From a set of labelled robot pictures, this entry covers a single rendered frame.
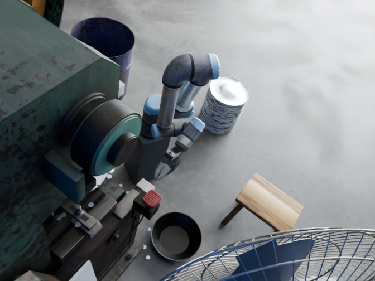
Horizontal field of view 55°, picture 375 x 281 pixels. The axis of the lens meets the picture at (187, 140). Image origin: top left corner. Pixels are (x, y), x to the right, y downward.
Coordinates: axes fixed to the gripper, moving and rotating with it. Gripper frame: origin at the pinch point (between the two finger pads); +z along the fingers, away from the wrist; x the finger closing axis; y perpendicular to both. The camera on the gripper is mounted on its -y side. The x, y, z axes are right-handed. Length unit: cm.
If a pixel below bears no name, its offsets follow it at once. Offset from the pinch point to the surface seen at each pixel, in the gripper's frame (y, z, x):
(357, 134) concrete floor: 141, -130, -87
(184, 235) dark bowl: 56, 18, -23
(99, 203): -27.4, 21.5, 6.5
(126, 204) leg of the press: -17.2, 16.5, -0.3
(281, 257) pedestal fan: -102, -2, -50
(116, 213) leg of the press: -20.1, 21.5, 0.2
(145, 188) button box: -9.7, 6.4, -0.9
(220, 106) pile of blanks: 70, -66, 9
